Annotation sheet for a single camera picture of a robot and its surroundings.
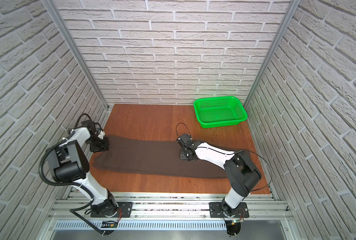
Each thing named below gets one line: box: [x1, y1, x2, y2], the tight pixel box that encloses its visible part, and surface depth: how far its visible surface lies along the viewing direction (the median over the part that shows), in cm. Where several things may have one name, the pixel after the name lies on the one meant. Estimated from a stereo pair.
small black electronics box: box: [100, 220, 118, 228], surface depth 73 cm
